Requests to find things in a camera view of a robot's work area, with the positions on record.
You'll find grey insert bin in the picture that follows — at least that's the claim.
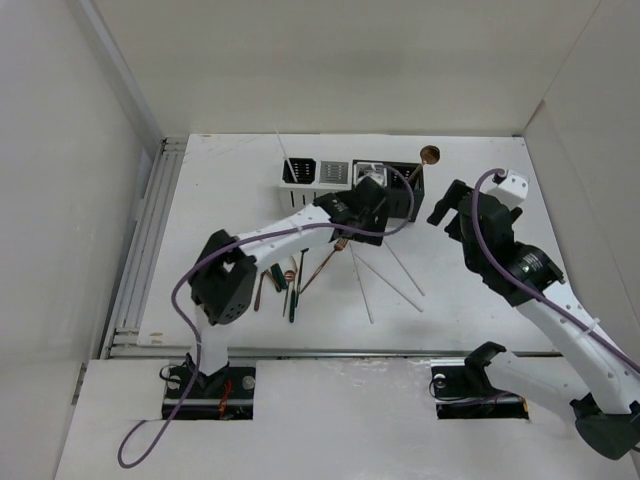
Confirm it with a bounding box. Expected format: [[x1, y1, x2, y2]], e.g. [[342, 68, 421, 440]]
[[319, 160, 350, 185]]

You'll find copper knife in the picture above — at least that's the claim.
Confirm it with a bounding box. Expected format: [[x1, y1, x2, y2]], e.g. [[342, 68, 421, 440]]
[[263, 270, 282, 293]]

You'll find aluminium rail frame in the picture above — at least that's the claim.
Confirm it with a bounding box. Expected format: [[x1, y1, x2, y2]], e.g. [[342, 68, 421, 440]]
[[95, 137, 187, 359]]

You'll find large copper spoon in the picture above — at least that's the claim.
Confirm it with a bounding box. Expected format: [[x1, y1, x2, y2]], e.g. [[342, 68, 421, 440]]
[[408, 145, 441, 185]]

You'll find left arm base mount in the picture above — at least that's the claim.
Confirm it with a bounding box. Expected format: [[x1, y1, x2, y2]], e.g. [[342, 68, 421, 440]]
[[159, 364, 256, 421]]

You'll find gold fork green handle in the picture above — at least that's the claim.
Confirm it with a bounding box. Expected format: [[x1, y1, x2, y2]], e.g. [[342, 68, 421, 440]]
[[289, 249, 308, 324]]

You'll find black utensil caddy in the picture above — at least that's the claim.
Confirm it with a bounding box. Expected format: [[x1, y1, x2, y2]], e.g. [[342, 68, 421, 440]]
[[365, 160, 425, 222]]

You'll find white insert bin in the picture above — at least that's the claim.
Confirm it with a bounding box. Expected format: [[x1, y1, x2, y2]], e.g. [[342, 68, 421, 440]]
[[352, 160, 387, 188]]

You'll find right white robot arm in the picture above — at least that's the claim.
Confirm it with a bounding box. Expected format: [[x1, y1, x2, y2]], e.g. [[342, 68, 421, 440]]
[[427, 170, 639, 460]]

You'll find copper fork short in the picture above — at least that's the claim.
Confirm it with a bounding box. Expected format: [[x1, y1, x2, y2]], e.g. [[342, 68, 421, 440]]
[[253, 271, 266, 312]]

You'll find rose copper fork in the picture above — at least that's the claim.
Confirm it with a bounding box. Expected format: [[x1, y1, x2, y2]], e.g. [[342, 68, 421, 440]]
[[300, 238, 349, 294]]

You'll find white chopstick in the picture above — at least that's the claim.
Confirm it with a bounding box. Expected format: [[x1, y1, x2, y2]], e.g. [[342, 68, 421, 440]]
[[349, 245, 375, 325], [383, 241, 426, 297], [353, 251, 424, 313], [275, 129, 298, 183]]

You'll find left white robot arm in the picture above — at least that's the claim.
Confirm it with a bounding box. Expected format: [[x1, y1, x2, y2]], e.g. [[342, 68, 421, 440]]
[[188, 177, 389, 397]]

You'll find small copper spoon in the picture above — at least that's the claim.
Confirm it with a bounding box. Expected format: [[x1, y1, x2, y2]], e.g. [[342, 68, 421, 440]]
[[282, 269, 297, 315]]

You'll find gold knife green handle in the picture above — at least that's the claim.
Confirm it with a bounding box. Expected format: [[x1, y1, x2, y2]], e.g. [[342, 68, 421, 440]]
[[270, 263, 287, 291]]

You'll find white utensil caddy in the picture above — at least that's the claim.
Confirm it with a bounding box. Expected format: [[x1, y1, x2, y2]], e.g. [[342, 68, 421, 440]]
[[278, 159, 352, 216]]

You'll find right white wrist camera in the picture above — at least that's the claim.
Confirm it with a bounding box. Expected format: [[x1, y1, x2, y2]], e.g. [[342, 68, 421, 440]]
[[486, 169, 529, 210]]

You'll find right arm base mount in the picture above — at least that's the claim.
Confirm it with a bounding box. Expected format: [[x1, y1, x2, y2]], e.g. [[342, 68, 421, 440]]
[[428, 358, 529, 420]]

